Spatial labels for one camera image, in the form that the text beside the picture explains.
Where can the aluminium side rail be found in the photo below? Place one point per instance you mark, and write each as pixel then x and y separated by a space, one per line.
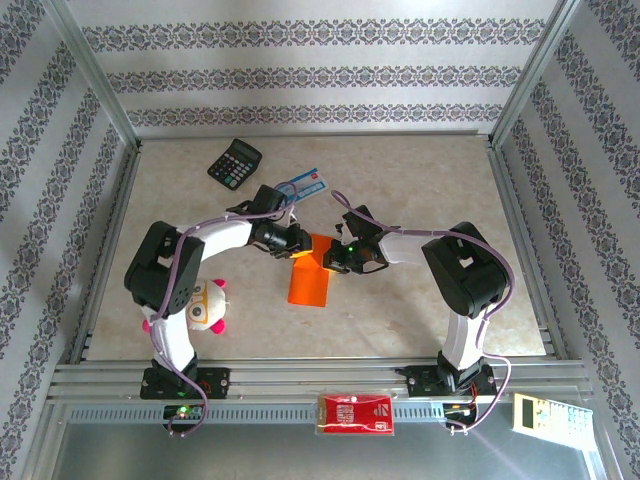
pixel 530 260
pixel 102 260

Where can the small circuit board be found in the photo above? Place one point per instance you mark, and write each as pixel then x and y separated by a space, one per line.
pixel 186 411
pixel 457 410

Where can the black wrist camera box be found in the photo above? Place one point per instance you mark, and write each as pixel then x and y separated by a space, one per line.
pixel 361 222
pixel 267 199

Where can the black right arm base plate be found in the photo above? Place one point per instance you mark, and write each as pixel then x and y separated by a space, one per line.
pixel 420 382

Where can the beige remote control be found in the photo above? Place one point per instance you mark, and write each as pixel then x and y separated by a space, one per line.
pixel 530 412

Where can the blue white paper card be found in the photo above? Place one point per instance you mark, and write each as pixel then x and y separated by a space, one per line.
pixel 312 182

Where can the grey metal sheet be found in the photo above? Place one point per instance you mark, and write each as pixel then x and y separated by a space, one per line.
pixel 250 455

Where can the red packet in clear sleeve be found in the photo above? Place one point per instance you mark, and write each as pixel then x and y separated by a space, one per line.
pixel 350 412

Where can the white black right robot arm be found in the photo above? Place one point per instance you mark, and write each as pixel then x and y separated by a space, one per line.
pixel 465 275

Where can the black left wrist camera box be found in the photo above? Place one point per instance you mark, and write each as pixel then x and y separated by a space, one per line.
pixel 267 199

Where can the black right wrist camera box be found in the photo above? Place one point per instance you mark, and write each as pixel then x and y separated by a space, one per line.
pixel 361 222

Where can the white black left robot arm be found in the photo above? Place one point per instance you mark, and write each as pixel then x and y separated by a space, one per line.
pixel 165 270

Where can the aluminium frame post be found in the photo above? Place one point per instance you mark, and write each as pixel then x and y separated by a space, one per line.
pixel 90 70
pixel 535 70

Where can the orange cloth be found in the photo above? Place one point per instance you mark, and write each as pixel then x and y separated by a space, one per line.
pixel 307 287

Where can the aluminium wall rail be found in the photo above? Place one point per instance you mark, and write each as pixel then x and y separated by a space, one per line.
pixel 310 135

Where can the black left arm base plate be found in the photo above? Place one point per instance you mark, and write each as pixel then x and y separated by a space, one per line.
pixel 215 382

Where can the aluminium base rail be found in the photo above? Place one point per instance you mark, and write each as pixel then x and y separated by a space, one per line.
pixel 310 375

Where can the black calculator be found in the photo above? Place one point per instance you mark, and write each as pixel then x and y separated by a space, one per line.
pixel 235 162

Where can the white pink plush toy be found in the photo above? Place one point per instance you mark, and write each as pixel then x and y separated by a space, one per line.
pixel 207 307

